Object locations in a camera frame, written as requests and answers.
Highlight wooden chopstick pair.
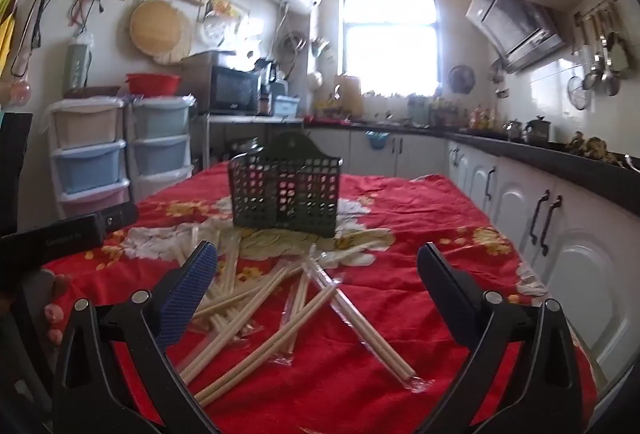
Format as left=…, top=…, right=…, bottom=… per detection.
left=303, top=249, right=427, bottom=394

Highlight blue plastic drawer tower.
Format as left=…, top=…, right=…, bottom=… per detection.
left=125, top=96, right=195, bottom=201

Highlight dark green perforated utensil basket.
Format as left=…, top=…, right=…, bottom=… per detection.
left=228, top=133, right=343, bottom=238

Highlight red plastic basin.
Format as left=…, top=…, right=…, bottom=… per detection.
left=126, top=73, right=181, bottom=97

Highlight black microwave oven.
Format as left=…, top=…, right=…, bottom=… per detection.
left=178, top=50, right=260, bottom=115

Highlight red floral tablecloth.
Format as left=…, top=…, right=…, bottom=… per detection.
left=41, top=161, right=599, bottom=434

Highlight hanging steel utensils rack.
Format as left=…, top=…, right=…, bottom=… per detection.
left=566, top=0, right=631, bottom=111

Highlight wrapped chopstick pair long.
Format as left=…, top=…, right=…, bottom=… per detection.
left=195, top=280, right=340, bottom=407

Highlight round bamboo board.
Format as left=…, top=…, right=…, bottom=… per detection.
left=129, top=0, right=182, bottom=58

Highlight steel range hood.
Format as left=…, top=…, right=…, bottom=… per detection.
left=466, top=0, right=565, bottom=73

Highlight person's left hand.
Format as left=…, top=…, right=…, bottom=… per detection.
left=43, top=275, right=70, bottom=346

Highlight beige plastic drawer tower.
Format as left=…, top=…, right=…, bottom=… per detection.
left=42, top=96, right=130, bottom=218

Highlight window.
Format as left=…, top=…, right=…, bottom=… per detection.
left=342, top=0, right=440, bottom=98

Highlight wrapped chopstick pair on table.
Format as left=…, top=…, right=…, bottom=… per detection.
left=180, top=263, right=292, bottom=384

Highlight steel kettle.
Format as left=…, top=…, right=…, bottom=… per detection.
left=523, top=115, right=550, bottom=145

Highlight white lower cabinets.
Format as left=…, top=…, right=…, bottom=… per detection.
left=308, top=127, right=639, bottom=384

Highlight black kitchen countertop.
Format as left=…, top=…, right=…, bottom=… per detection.
left=303, top=116, right=639, bottom=215

